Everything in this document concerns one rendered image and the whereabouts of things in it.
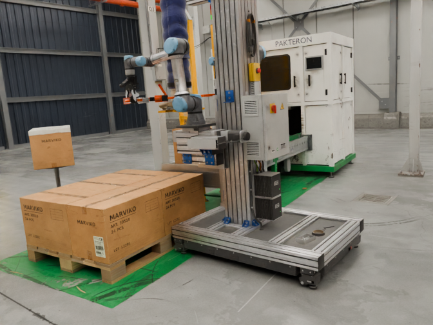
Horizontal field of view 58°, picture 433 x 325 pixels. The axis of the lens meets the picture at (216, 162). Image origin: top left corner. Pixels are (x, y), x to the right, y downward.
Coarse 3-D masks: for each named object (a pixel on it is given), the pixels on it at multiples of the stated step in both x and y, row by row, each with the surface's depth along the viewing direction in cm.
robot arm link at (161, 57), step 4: (188, 44) 290; (188, 48) 291; (160, 52) 307; (164, 52) 304; (152, 56) 312; (156, 56) 309; (160, 56) 306; (164, 56) 305; (148, 60) 313; (152, 60) 312; (156, 60) 310; (160, 60) 309; (164, 60) 308; (148, 64) 314; (152, 64) 316
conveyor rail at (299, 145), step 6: (300, 138) 531; (306, 138) 548; (294, 144) 512; (300, 144) 530; (306, 144) 548; (294, 150) 513; (300, 150) 530; (282, 156) 480; (288, 156) 494; (270, 162) 450
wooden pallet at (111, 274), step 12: (168, 240) 323; (36, 252) 322; (48, 252) 309; (156, 252) 319; (60, 264) 303; (72, 264) 296; (84, 264) 305; (96, 264) 279; (120, 264) 279; (132, 264) 299; (144, 264) 300; (108, 276) 273; (120, 276) 280
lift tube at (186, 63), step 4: (164, 28) 348; (168, 60) 352; (184, 60) 352; (188, 60) 357; (168, 64) 353; (184, 64) 351; (188, 64) 357; (168, 68) 353; (184, 68) 353; (188, 68) 359; (168, 72) 356; (172, 72) 352; (184, 72) 353; (188, 72) 356; (168, 76) 356; (172, 76) 352; (188, 76) 356; (168, 80) 356; (172, 80) 353; (188, 80) 357; (168, 88) 359; (172, 88) 354
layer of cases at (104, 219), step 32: (64, 192) 324; (96, 192) 316; (128, 192) 308; (160, 192) 314; (192, 192) 349; (32, 224) 314; (64, 224) 291; (96, 224) 271; (128, 224) 285; (160, 224) 315; (96, 256) 277
